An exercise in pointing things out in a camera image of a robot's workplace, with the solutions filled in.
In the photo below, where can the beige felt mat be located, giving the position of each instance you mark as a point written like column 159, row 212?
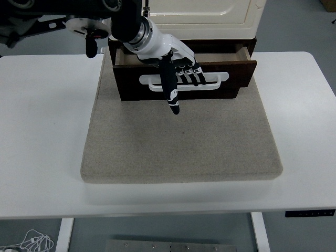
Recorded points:
column 183, row 136

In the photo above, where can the small white hook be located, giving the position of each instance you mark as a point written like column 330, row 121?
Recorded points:
column 103, row 50

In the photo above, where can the dark wooden drawer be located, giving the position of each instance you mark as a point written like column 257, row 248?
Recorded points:
column 131, row 86

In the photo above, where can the cardboard box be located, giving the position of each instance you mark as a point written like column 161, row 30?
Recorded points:
column 331, row 5

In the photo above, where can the black table control panel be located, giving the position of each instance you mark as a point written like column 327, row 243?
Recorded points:
column 309, row 213

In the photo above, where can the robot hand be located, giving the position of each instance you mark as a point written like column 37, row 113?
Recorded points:
column 165, row 44

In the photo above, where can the white table leg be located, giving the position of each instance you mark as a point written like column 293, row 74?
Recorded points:
column 261, row 233
column 64, row 233

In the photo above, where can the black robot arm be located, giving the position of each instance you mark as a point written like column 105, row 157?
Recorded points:
column 123, row 21

